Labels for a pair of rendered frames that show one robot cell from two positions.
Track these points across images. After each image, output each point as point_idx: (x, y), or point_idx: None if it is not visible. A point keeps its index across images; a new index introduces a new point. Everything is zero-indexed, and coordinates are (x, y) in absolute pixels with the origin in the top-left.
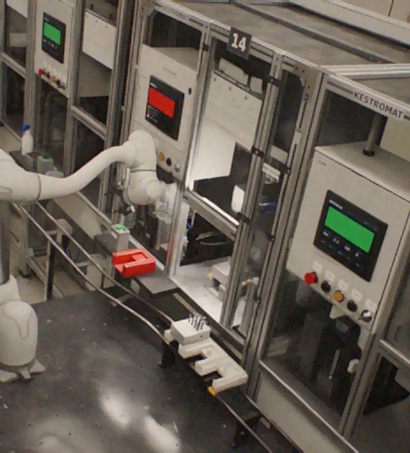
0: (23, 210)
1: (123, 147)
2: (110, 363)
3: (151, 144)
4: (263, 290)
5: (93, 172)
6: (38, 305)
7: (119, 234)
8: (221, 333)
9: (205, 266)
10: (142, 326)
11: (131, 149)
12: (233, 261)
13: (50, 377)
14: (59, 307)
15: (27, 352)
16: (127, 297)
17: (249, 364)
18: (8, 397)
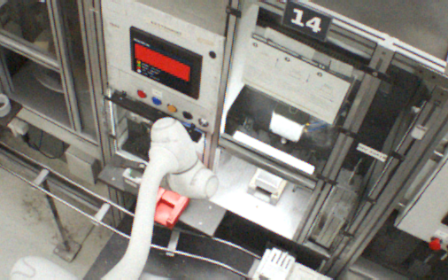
0: None
1: (160, 161)
2: None
3: (185, 134)
4: (358, 231)
5: (152, 222)
6: (89, 277)
7: (139, 183)
8: (297, 245)
9: (228, 159)
10: (195, 245)
11: (170, 159)
12: (311, 206)
13: None
14: (109, 268)
15: None
16: (176, 237)
17: (337, 268)
18: None
